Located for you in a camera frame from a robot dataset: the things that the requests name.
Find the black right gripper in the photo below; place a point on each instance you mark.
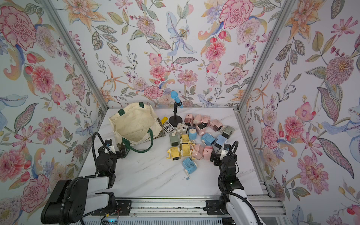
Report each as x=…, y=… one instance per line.
x=218, y=159

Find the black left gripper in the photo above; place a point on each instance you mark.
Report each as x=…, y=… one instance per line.
x=120, y=155

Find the dark blue pencil sharpener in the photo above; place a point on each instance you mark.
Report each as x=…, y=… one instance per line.
x=220, y=141

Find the dark green pencil sharpener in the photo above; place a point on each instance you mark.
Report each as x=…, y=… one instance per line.
x=227, y=131

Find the yellow pencil sharpener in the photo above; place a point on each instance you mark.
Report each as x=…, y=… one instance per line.
x=186, y=149
x=174, y=153
x=185, y=139

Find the cream canvas tote bag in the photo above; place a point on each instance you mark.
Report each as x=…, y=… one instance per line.
x=136, y=126

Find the light green pencil sharpener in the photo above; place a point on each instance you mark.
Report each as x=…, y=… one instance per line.
x=174, y=138

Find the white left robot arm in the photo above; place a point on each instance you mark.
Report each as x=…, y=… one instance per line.
x=73, y=200

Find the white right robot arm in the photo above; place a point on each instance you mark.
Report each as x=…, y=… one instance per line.
x=233, y=200

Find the blue playing card box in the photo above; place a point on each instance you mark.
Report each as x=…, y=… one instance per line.
x=168, y=127

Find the black microphone stand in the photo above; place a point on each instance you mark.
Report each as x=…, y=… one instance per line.
x=176, y=119

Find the yellow wooden block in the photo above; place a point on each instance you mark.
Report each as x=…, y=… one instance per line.
x=164, y=120

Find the blue microphone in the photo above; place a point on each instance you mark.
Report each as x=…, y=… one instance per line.
x=174, y=95

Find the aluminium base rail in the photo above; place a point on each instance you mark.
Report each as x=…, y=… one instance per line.
x=190, y=211

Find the aluminium corner post right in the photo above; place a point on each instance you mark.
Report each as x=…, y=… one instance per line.
x=264, y=56

